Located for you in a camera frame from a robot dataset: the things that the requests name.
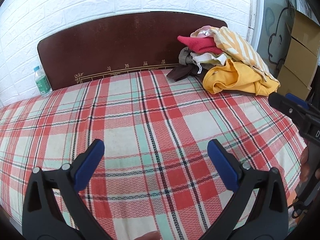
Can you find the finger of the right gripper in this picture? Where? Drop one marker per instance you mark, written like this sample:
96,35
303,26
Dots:
297,100
306,120

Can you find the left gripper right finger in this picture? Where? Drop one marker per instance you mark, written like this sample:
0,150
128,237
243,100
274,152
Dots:
258,206

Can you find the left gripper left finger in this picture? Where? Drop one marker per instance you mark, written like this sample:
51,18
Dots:
42,218

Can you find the orange white striped sweater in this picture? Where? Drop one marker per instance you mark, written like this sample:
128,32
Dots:
237,47

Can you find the person's right hand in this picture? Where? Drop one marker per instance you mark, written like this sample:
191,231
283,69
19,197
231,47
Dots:
304,166

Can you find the right side cardboard boxes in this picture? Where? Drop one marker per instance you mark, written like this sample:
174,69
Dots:
300,65

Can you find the yellow garment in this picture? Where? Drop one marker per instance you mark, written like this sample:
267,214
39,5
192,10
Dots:
239,77

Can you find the cream white garment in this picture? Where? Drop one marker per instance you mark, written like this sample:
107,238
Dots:
209,58

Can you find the red knit garment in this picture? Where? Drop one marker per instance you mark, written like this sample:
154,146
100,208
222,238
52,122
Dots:
200,45

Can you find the red plaid bed sheet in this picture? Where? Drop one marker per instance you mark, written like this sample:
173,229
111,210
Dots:
156,173

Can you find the dark brown garment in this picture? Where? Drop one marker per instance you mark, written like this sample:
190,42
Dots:
181,72

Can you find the grey checked garment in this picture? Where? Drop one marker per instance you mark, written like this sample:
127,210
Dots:
185,58

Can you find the green label water bottle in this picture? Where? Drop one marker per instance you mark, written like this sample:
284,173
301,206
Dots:
41,81

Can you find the dark brown wooden headboard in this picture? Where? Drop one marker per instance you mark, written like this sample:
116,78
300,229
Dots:
117,45

